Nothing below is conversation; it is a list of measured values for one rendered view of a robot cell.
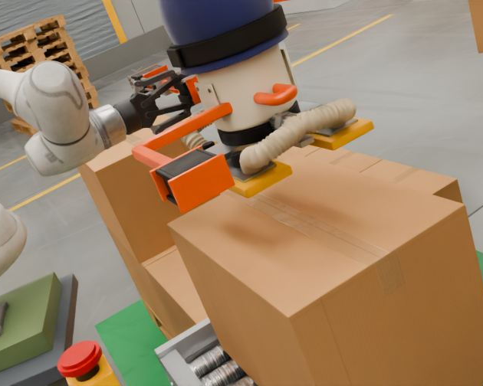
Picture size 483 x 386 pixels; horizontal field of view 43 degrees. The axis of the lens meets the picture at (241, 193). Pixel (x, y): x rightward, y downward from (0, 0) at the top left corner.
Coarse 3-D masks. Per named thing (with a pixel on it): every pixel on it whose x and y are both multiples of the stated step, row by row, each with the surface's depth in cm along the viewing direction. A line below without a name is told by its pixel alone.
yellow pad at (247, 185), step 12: (204, 144) 128; (240, 168) 115; (264, 168) 111; (276, 168) 110; (288, 168) 110; (240, 180) 110; (252, 180) 109; (264, 180) 108; (276, 180) 109; (240, 192) 109; (252, 192) 107
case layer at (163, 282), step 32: (320, 160) 264; (352, 160) 252; (384, 160) 242; (224, 192) 269; (448, 192) 208; (128, 256) 260; (160, 256) 234; (160, 288) 218; (192, 288) 204; (160, 320) 270; (192, 320) 187
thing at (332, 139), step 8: (352, 120) 117; (360, 120) 117; (368, 120) 116; (328, 128) 118; (336, 128) 117; (344, 128) 116; (352, 128) 115; (360, 128) 115; (368, 128) 115; (320, 136) 117; (328, 136) 115; (336, 136) 114; (344, 136) 114; (352, 136) 114; (312, 144) 119; (320, 144) 116; (328, 144) 114; (336, 144) 113; (344, 144) 114
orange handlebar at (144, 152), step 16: (256, 96) 113; (272, 96) 108; (288, 96) 108; (208, 112) 113; (224, 112) 114; (176, 128) 111; (192, 128) 112; (144, 144) 109; (160, 144) 110; (144, 160) 103; (160, 160) 96
